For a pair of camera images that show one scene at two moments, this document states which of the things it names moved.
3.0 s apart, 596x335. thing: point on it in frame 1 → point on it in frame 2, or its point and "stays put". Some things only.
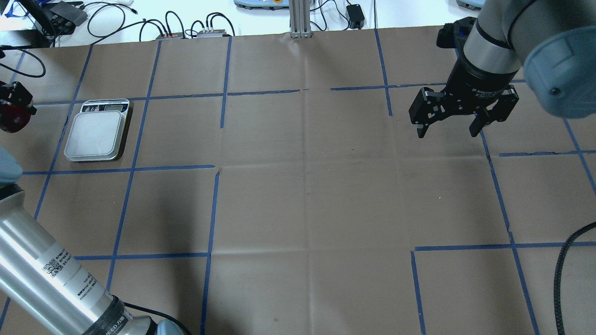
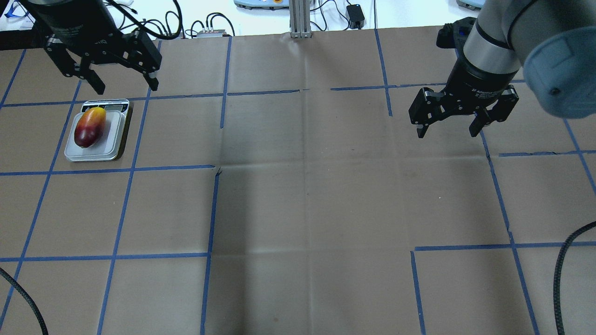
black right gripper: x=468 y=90 stays put
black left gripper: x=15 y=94 → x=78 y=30
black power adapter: x=356 y=16 stays put
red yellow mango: x=13 y=118 → x=90 y=127
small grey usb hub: x=217 y=33 stays put
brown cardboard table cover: x=272 y=185 stays put
